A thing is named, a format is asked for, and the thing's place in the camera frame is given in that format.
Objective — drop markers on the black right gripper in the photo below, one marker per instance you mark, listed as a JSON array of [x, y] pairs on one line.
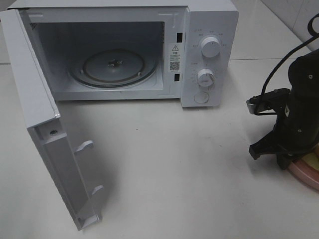
[[296, 131]]

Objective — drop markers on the pink round plate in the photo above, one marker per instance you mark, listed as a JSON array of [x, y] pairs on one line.
[[304, 172]]

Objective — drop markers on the round white door button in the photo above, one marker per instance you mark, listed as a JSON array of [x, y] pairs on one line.
[[201, 97]]

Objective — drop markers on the white microwave door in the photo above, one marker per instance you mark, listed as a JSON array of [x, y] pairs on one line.
[[42, 119]]

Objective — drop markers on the white bread sandwich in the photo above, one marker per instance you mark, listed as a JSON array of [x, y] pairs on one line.
[[314, 158]]

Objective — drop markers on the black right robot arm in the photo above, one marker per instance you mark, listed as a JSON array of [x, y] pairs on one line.
[[303, 75]]

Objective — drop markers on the lower white timer knob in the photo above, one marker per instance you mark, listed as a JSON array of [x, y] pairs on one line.
[[205, 78]]

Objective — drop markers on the upper white power knob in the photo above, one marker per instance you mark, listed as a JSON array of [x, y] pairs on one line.
[[210, 47]]

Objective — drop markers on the white microwave oven body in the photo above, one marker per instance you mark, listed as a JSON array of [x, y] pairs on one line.
[[171, 30]]

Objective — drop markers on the glass microwave turntable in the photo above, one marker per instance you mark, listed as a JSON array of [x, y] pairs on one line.
[[113, 68]]

